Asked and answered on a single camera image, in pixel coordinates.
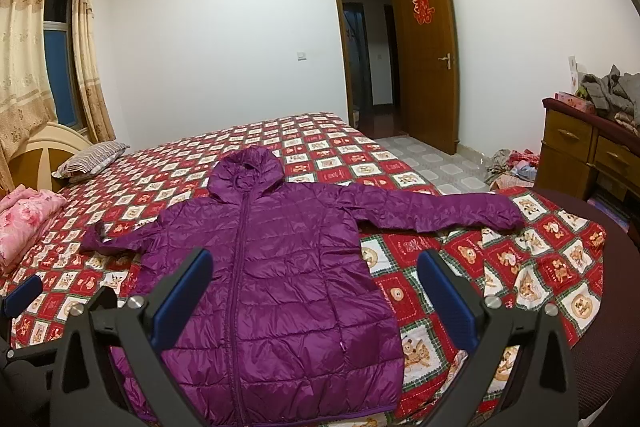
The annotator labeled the pink floral folded blanket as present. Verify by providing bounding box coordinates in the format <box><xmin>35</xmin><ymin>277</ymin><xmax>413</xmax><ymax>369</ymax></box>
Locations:
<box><xmin>0</xmin><ymin>184</ymin><xmax>67</xmax><ymax>275</ymax></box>

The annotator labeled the red checkered teddy bedspread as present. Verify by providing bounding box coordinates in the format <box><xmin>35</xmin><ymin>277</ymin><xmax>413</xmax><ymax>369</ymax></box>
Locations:
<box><xmin>1</xmin><ymin>113</ymin><xmax>606</xmax><ymax>426</ymax></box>

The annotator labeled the window with blue pane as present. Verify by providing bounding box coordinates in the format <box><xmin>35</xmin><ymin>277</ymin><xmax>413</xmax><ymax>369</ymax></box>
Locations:
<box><xmin>43</xmin><ymin>0</ymin><xmax>86</xmax><ymax>130</ymax></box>

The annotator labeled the brass door handle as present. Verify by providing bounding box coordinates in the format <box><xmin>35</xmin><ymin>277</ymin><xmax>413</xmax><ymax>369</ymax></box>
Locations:
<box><xmin>437</xmin><ymin>54</ymin><xmax>452</xmax><ymax>71</ymax></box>

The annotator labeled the cream wooden headboard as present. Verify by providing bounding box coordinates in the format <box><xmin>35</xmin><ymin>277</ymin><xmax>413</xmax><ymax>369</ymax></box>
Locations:
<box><xmin>8</xmin><ymin>122</ymin><xmax>91</xmax><ymax>192</ymax></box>

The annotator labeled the brown wooden door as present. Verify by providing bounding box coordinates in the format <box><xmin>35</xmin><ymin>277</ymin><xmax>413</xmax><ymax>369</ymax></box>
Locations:
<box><xmin>392</xmin><ymin>0</ymin><xmax>460</xmax><ymax>155</ymax></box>

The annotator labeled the red paper door decoration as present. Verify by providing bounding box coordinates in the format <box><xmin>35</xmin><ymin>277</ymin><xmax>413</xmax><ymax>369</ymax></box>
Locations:
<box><xmin>412</xmin><ymin>0</ymin><xmax>436</xmax><ymax>25</ymax></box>

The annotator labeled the grey clothes pile on dresser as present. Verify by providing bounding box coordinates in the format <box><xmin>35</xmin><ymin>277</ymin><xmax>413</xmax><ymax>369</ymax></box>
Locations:
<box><xmin>580</xmin><ymin>65</ymin><xmax>639</xmax><ymax>128</ymax></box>

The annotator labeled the purple hooded down jacket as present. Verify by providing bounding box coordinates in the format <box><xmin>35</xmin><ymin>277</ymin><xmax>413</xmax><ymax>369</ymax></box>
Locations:
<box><xmin>81</xmin><ymin>147</ymin><xmax>523</xmax><ymax>426</ymax></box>

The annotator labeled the clothes pile on floor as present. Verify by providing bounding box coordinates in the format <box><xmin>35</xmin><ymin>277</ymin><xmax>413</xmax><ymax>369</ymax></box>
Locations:
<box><xmin>483</xmin><ymin>149</ymin><xmax>540</xmax><ymax>191</ymax></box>

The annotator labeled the brown wooden dresser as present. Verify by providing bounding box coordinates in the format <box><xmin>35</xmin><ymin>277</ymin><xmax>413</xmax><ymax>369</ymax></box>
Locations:
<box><xmin>535</xmin><ymin>98</ymin><xmax>639</xmax><ymax>242</ymax></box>

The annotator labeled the striped grey pillow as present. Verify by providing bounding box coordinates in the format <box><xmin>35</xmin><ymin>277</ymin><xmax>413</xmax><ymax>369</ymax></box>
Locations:
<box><xmin>51</xmin><ymin>140</ymin><xmax>129</xmax><ymax>184</ymax></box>

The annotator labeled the beige left curtain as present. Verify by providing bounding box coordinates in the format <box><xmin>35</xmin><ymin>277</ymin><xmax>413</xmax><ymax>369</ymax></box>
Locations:
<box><xmin>1</xmin><ymin>0</ymin><xmax>58</xmax><ymax>191</ymax></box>

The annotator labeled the beige right curtain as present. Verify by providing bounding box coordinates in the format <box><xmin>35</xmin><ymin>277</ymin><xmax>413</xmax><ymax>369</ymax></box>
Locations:
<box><xmin>70</xmin><ymin>0</ymin><xmax>115</xmax><ymax>143</ymax></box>

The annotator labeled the beige curtain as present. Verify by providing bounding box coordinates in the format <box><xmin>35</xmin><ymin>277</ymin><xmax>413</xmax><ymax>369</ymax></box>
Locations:
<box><xmin>70</xmin><ymin>0</ymin><xmax>115</xmax><ymax>143</ymax></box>
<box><xmin>1</xmin><ymin>0</ymin><xmax>58</xmax><ymax>191</ymax></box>

